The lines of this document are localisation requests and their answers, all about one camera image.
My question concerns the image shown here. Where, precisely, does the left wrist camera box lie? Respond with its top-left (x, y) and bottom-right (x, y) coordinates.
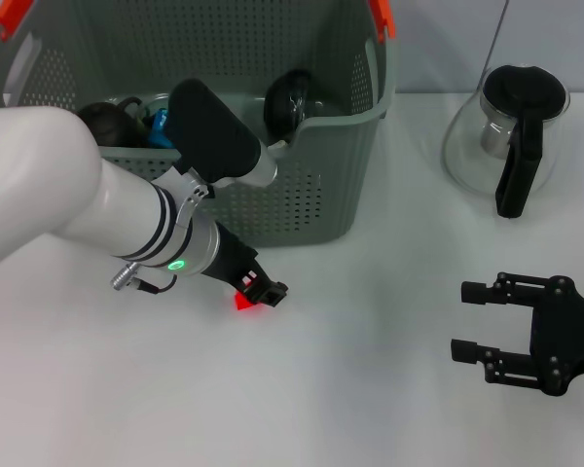
top-left (167, 79), bottom-right (279, 189)

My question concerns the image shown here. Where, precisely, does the blue toy brick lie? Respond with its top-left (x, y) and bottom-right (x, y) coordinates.
top-left (148, 109), bottom-right (177, 149)

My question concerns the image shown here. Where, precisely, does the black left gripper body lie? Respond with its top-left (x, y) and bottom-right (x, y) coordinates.
top-left (201, 224), bottom-right (260, 288)

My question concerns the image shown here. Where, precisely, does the glass carafe with black handle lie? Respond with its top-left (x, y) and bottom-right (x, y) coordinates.
top-left (441, 62), bottom-right (571, 219)

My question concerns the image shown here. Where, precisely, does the dark clay teapot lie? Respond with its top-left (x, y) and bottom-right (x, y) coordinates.
top-left (76, 95), bottom-right (145, 147)

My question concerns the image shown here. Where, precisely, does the silver left gripper elbow plug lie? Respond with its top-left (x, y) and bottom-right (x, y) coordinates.
top-left (110, 262), bottom-right (141, 291)

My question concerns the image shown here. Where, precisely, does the red sloped toy brick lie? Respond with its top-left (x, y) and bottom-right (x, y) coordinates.
top-left (233, 291), bottom-right (265, 312)

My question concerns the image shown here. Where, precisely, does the black round object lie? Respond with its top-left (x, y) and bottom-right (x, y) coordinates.
top-left (263, 69), bottom-right (330, 143)

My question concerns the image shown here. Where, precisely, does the orange basket handle grip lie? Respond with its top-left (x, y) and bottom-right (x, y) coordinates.
top-left (0, 0), bottom-right (34, 39)
top-left (368, 0), bottom-right (398, 45)

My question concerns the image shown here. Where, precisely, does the grey perforated plastic storage basket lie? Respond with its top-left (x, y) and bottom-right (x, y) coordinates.
top-left (0, 0), bottom-right (398, 247)

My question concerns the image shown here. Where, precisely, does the glass teacup with black holder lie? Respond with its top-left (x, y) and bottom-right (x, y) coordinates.
top-left (134, 93), bottom-right (176, 147)

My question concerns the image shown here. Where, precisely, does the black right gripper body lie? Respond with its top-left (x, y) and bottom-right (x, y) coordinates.
top-left (529, 274), bottom-right (584, 398)

